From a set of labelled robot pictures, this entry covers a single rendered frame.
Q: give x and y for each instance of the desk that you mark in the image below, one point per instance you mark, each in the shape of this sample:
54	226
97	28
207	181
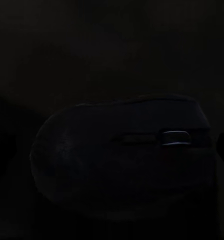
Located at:
60	53

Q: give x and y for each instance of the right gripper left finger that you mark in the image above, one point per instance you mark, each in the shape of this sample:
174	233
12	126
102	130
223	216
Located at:
8	149

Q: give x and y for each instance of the mouse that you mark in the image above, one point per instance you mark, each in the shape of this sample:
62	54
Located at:
124	159

